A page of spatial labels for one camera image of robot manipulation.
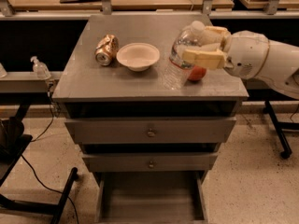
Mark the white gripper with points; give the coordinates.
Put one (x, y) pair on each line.
(248, 54)

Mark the clear plastic water bottle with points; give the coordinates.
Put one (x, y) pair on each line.
(177, 71)

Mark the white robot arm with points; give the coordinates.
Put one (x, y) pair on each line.
(280, 70)

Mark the grey top drawer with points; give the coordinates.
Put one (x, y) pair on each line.
(150, 131)

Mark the grey drawer cabinet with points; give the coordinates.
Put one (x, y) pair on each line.
(87, 90)

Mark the grey middle drawer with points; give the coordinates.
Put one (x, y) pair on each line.
(149, 162)

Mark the grey open bottom drawer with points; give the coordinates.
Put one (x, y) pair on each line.
(151, 198)

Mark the left hand sanitizer bottle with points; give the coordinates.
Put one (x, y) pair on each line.
(40, 69)

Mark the red apple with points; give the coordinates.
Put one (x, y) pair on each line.
(197, 73)

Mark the white paper bowl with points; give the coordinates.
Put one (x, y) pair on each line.
(138, 56)

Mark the black stand leg right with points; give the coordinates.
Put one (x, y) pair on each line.
(280, 126)

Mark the crushed gold soda can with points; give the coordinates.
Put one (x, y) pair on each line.
(106, 49)

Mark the wooden background desk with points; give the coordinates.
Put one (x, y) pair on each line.
(117, 5)

